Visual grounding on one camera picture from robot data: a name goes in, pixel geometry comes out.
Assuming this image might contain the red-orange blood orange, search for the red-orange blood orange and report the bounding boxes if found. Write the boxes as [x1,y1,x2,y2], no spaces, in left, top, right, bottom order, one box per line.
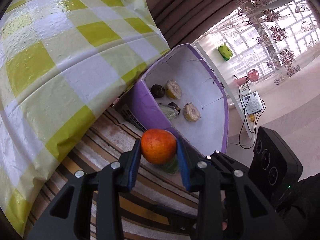
[140,128,177,165]

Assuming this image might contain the right hand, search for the right hand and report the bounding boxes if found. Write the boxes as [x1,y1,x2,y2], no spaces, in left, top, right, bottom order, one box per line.
[222,222,227,230]

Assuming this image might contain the white device with label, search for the white device with label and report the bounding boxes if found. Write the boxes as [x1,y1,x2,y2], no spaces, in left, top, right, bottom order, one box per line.
[241,91,263,115]

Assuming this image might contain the green wrapped mango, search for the green wrapped mango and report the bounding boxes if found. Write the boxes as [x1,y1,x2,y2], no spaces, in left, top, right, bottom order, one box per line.
[159,156,179,174]

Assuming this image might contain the striped brown sofa cover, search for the striped brown sofa cover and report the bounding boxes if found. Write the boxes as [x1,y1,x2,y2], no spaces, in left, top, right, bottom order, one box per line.
[24,109,198,239]

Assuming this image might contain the white remote control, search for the white remote control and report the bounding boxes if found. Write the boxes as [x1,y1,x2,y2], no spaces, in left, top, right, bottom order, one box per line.
[239,82,251,96]

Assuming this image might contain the pink small fan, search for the pink small fan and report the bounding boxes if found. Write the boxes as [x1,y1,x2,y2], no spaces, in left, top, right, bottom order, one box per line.
[247,69,260,82]

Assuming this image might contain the halved yellow fruit front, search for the halved yellow fruit front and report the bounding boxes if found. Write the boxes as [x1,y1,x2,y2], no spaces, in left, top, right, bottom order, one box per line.
[183,102,201,122]

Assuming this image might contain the halved yellow fruit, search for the halved yellow fruit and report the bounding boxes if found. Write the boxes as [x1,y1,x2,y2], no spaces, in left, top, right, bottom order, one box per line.
[183,102,201,122]
[165,80,182,100]

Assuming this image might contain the plastic-wrapped green fruit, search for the plastic-wrapped green fruit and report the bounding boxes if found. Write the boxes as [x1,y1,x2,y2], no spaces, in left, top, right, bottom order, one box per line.
[158,103,179,120]

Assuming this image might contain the dark round fruit front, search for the dark round fruit front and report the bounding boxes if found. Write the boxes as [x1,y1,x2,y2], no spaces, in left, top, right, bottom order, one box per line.
[168,102,181,114]

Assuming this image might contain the dark round fruit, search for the dark round fruit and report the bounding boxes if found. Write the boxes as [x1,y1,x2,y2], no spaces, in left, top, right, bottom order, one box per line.
[150,84,165,98]
[168,102,181,114]

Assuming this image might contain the purple-rimmed white cardboard box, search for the purple-rimmed white cardboard box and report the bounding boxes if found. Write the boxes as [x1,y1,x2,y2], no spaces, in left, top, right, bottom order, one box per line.
[124,44,228,156]

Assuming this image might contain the green bananas on table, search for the green bananas on table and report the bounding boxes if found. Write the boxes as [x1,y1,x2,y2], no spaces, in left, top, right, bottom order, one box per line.
[217,44,233,61]

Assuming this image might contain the halved yellow fruit back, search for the halved yellow fruit back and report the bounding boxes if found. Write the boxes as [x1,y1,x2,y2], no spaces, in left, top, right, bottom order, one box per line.
[165,80,182,100]

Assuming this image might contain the dark round fruit back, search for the dark round fruit back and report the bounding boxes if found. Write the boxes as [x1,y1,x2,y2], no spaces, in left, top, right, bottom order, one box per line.
[150,84,165,98]

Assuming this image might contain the floral sheer curtain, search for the floral sheer curtain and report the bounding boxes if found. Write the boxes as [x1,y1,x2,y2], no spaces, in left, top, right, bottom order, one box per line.
[224,0,320,86]

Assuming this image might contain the yellow-green checkered plastic cover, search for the yellow-green checkered plastic cover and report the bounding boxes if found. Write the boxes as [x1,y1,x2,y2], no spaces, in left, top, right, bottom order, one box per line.
[1,0,169,235]

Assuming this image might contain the brown curtain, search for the brown curtain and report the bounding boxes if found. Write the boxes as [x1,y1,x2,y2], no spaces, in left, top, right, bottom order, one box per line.
[146,0,250,48]

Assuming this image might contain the black cable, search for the black cable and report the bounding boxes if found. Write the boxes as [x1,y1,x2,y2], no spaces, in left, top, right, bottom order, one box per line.
[228,74,266,150]

